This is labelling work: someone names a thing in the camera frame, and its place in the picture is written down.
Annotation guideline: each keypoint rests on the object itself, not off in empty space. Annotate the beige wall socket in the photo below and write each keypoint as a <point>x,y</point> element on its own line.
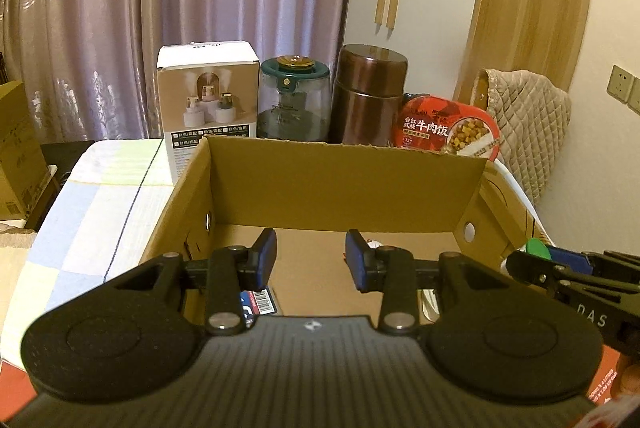
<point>635,95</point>
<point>620,83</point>

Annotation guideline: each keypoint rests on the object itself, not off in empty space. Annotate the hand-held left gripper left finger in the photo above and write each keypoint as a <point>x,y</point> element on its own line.
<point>267,253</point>

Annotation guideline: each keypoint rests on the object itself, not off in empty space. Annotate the brown cardboard box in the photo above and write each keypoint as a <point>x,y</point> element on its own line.
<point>350,183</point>

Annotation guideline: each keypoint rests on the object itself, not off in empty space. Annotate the person's right hand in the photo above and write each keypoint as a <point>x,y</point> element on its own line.
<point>631,378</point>

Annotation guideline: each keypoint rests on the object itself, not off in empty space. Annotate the beige quilted cloth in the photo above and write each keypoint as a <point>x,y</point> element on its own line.
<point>530,123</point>

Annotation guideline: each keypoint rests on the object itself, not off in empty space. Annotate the white humidifier product box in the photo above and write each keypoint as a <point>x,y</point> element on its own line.
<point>200,98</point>

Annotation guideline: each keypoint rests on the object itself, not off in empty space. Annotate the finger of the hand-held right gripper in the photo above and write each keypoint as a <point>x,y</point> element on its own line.
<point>527,268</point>
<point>570,258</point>

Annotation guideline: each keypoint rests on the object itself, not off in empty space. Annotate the glass jar with green lid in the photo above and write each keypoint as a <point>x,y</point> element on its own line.
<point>295,108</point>

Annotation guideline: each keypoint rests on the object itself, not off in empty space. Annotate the red instant meal bowl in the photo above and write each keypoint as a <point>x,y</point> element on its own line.
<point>435,128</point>

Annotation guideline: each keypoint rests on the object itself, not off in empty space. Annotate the red printed cardboard sheet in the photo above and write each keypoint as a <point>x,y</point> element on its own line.
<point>605,383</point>

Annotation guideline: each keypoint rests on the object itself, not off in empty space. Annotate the beige printed blanket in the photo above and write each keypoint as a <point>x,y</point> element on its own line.
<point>15,268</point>

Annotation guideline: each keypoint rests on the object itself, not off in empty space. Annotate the green capped small bottle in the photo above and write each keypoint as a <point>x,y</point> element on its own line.
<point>539,249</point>

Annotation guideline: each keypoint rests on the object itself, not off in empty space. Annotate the printed cardboard carton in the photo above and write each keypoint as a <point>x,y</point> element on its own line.
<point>20,158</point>

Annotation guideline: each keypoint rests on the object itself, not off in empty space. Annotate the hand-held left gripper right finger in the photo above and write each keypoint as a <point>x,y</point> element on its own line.
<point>356,258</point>

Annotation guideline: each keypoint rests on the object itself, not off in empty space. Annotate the mauve patterned curtain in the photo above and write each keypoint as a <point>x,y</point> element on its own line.
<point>150,8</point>

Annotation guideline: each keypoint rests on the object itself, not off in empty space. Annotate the clear floss pick box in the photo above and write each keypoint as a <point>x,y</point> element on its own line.
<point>257,303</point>

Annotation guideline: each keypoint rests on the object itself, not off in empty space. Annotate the brown metal thermos container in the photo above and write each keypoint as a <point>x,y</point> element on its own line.
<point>367,98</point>

